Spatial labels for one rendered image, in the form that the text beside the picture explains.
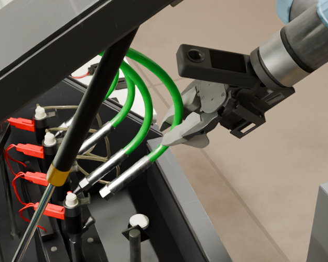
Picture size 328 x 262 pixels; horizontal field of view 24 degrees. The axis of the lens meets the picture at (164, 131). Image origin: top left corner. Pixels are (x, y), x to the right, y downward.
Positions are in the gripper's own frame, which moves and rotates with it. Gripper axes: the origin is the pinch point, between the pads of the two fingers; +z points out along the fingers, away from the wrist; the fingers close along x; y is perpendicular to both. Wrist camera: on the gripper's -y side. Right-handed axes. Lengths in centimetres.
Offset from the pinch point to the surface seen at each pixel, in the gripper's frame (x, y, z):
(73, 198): -6.1, -5.0, 15.7
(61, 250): -6.2, 3.3, 28.9
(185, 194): 8.0, 24.3, 17.6
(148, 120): 6.2, 2.0, 4.7
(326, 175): 91, 154, 54
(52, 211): -5.7, -5.0, 20.9
